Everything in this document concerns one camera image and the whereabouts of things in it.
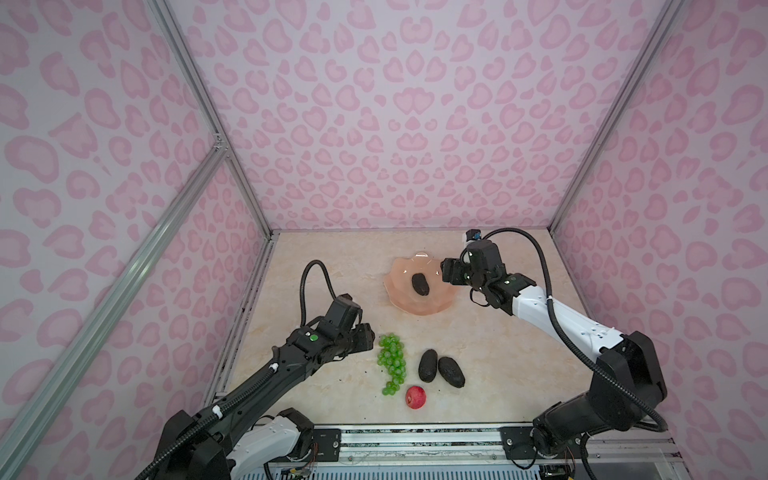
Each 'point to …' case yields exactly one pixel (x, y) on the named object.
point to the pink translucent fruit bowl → (402, 294)
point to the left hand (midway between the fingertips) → (370, 332)
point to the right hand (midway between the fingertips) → (454, 261)
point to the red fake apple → (415, 397)
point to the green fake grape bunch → (392, 356)
